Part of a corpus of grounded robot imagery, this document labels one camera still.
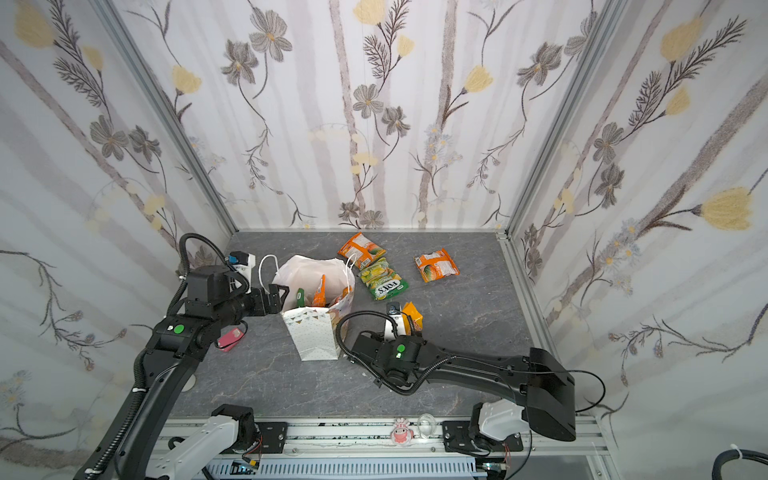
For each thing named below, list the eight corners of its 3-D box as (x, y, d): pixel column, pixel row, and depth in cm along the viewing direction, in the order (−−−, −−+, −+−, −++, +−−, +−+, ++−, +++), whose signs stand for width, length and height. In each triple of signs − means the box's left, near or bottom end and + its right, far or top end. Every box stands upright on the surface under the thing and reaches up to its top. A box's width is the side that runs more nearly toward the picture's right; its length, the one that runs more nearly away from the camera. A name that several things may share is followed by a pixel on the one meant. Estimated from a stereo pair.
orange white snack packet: (425, 284, 107) (427, 277, 104) (414, 262, 114) (415, 255, 110) (457, 275, 110) (459, 268, 106) (444, 254, 116) (446, 247, 113)
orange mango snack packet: (337, 252, 116) (336, 246, 114) (359, 236, 122) (358, 230, 119) (362, 271, 111) (361, 265, 108) (383, 254, 116) (383, 248, 113)
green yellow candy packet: (380, 305, 101) (379, 300, 98) (357, 276, 109) (357, 271, 106) (407, 289, 105) (407, 283, 103) (384, 262, 113) (384, 256, 110)
